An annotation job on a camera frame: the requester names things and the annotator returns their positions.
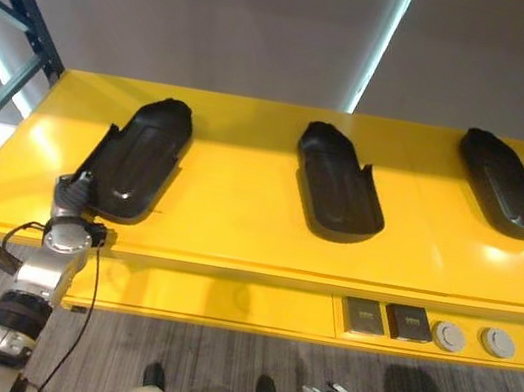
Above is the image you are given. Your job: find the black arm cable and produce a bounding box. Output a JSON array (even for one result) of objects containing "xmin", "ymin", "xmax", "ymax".
[{"xmin": 16, "ymin": 223, "xmax": 110, "ymax": 392}]

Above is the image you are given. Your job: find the white round disc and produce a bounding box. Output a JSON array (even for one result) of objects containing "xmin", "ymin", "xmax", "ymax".
[
  {"xmin": 476, "ymin": 324, "xmax": 519, "ymax": 361},
  {"xmin": 428, "ymin": 318, "xmax": 469, "ymax": 354}
]

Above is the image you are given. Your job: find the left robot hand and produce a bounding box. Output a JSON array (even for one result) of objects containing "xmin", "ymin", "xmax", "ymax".
[{"xmin": 48, "ymin": 164, "xmax": 106, "ymax": 228}]

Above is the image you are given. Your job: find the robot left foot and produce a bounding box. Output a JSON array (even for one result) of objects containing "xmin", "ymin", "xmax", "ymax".
[{"xmin": 140, "ymin": 359, "xmax": 170, "ymax": 392}]

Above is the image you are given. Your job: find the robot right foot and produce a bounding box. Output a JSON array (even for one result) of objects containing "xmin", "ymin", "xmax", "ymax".
[{"xmin": 254, "ymin": 373, "xmax": 281, "ymax": 392}]

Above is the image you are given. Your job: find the dark square box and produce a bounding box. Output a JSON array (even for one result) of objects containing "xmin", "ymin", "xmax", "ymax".
[
  {"xmin": 337, "ymin": 294, "xmax": 390, "ymax": 339},
  {"xmin": 379, "ymin": 300, "xmax": 438, "ymax": 347}
]

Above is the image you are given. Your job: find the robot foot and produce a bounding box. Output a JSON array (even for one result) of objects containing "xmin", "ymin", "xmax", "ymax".
[
  {"xmin": 140, "ymin": 359, "xmax": 170, "ymax": 392},
  {"xmin": 254, "ymin": 373, "xmax": 281, "ymax": 392}
]

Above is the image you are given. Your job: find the black sole-shaped part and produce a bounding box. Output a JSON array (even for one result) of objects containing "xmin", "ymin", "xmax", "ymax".
[
  {"xmin": 443, "ymin": 124, "xmax": 524, "ymax": 241},
  {"xmin": 282, "ymin": 117, "xmax": 402, "ymax": 252},
  {"xmin": 63, "ymin": 83, "xmax": 200, "ymax": 235}
]

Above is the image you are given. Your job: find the yellow shelf board with compartments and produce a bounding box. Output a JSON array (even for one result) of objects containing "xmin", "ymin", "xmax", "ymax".
[{"xmin": 59, "ymin": 238, "xmax": 524, "ymax": 390}]

